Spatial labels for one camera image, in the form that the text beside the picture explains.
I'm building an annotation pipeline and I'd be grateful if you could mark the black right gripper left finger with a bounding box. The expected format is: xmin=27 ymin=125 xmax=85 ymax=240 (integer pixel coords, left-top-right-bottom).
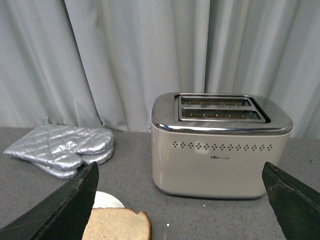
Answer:
xmin=0 ymin=162 xmax=99 ymax=240

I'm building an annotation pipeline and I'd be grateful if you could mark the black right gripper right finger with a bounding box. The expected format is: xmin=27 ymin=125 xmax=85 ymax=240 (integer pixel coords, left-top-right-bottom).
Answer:
xmin=262 ymin=162 xmax=320 ymax=240

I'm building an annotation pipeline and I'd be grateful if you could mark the brown bread slice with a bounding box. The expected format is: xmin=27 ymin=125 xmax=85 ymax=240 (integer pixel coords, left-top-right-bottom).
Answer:
xmin=82 ymin=207 xmax=152 ymax=240

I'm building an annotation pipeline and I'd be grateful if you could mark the cream and chrome toaster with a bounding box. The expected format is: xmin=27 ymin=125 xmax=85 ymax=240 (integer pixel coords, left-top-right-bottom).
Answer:
xmin=150 ymin=92 xmax=293 ymax=199

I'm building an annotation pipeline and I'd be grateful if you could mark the white round plate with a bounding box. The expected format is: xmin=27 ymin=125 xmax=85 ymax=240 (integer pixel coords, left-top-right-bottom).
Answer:
xmin=92 ymin=191 xmax=125 ymax=209

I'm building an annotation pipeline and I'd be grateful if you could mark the lower silver quilted oven mitt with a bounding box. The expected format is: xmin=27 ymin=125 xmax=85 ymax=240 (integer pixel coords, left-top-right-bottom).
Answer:
xmin=34 ymin=144 xmax=114 ymax=180

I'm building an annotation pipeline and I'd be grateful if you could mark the silver quilted oven mitt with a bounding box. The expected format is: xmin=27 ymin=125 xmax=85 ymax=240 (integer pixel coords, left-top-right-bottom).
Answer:
xmin=34 ymin=144 xmax=114 ymax=180
xmin=4 ymin=124 xmax=114 ymax=170

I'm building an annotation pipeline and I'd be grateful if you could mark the upper silver quilted oven mitt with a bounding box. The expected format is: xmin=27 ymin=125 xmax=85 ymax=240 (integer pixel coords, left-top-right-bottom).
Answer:
xmin=4 ymin=124 xmax=114 ymax=170

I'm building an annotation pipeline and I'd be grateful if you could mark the grey curtain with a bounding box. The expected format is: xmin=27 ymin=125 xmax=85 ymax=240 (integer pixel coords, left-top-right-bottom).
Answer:
xmin=0 ymin=0 xmax=320 ymax=139

